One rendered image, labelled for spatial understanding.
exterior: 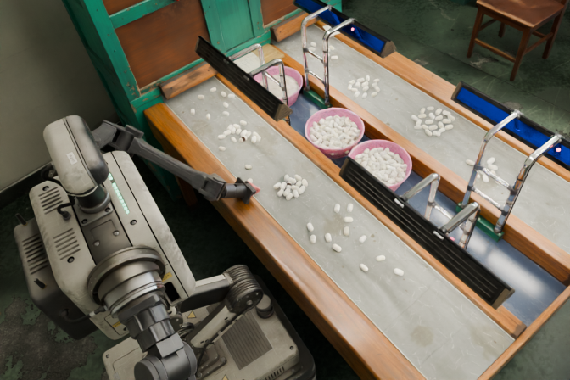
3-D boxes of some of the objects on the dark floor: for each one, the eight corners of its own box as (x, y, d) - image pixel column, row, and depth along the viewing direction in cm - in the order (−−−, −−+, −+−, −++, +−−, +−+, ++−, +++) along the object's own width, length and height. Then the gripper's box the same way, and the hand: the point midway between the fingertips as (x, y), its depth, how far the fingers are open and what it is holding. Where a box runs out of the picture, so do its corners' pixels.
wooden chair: (462, 57, 358) (490, -65, 290) (499, 34, 372) (533, -88, 304) (512, 84, 333) (556, -42, 265) (550, 58, 347) (600, -68, 279)
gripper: (220, 190, 189) (248, 189, 200) (235, 205, 183) (263, 203, 194) (227, 176, 186) (255, 176, 198) (242, 191, 180) (270, 190, 192)
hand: (258, 190), depth 195 cm, fingers closed
